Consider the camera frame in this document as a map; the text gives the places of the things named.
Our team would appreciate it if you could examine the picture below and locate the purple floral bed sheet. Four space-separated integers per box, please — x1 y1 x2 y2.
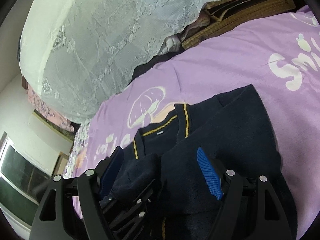
64 125 90 178

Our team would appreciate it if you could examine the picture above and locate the navy knit sweater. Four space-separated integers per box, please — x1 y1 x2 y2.
110 84 298 240

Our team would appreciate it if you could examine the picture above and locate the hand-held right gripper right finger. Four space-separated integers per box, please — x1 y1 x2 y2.
197 147 293 240

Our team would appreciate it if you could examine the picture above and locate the white lace cloth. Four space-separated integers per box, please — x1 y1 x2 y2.
19 0 288 124

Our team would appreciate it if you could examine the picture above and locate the brown woven mat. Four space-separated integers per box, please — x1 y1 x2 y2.
181 0 307 50

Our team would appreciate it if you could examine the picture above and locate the pink floral cloth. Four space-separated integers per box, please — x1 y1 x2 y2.
26 84 75 132

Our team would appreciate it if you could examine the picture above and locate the wooden frame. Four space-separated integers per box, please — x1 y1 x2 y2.
51 152 69 178

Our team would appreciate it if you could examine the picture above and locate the white satin cloth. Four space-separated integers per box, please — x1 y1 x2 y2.
164 35 181 53

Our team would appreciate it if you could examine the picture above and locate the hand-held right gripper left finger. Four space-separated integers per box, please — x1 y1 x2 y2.
29 146 124 240

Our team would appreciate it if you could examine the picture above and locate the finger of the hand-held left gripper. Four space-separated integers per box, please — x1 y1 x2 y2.
101 179 157 233

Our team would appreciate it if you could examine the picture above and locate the purple printed blanket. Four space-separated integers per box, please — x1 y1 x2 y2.
72 5 320 240

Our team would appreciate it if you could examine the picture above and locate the dark cloth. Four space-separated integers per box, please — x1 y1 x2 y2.
132 54 180 85

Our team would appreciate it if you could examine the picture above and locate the window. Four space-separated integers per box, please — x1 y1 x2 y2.
0 132 52 227

